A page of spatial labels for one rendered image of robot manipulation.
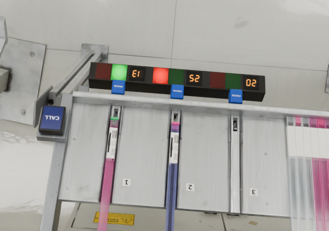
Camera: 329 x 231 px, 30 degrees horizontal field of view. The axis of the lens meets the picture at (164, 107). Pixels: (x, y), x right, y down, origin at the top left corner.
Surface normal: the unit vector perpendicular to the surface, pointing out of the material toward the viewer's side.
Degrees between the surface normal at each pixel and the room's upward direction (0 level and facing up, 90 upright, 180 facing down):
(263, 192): 42
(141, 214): 90
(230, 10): 0
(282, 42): 0
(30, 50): 0
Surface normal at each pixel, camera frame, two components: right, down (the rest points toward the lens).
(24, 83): 0.00, 0.21
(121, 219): 0.08, -0.97
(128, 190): 0.05, -0.50
